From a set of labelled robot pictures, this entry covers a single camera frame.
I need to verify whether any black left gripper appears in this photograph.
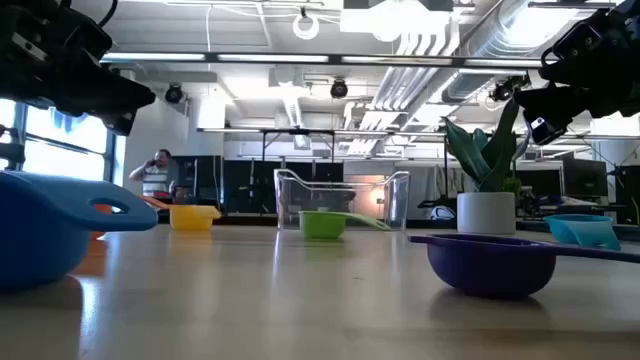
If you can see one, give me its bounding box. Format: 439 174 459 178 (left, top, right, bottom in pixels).
0 0 157 137

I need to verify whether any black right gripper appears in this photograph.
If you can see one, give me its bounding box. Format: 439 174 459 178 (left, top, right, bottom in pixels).
513 0 640 147

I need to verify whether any teal measuring cup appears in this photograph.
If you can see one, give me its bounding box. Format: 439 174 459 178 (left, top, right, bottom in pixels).
543 213 623 252

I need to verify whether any yellow measuring cup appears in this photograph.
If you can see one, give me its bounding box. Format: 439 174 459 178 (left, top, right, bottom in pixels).
168 204 223 232

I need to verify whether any blue measuring cup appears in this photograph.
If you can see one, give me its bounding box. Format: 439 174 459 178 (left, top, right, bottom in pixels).
0 169 159 294

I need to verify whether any purple measuring cup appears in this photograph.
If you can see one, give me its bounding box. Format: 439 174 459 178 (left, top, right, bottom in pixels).
407 233 640 300

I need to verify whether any green measuring cup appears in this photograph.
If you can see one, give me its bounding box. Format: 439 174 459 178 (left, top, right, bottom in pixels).
298 209 392 241

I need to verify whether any clear plastic basket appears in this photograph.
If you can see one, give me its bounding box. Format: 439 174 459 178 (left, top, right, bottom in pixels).
273 168 412 233

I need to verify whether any black ceiling spotlight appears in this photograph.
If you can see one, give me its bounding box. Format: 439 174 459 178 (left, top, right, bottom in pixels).
329 77 350 100
488 74 532 104
163 82 185 105

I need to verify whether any black computer monitor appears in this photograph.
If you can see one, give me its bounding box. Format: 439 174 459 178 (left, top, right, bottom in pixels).
561 156 610 199

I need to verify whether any person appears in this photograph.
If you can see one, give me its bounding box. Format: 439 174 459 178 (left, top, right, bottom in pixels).
128 148 177 198

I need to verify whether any green plant in white pot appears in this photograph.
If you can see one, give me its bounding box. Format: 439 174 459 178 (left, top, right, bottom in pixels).
441 97 532 236

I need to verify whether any black ceiling light track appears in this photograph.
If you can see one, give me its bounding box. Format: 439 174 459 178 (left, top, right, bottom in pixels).
99 50 547 69

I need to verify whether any silver ventilation duct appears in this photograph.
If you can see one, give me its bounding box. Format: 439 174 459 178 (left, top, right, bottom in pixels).
439 0 591 104

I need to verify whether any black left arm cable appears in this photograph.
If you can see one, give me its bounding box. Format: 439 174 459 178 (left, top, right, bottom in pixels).
96 0 120 29

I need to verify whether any white ring lamp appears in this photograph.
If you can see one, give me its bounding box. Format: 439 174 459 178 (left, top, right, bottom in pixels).
291 11 321 42

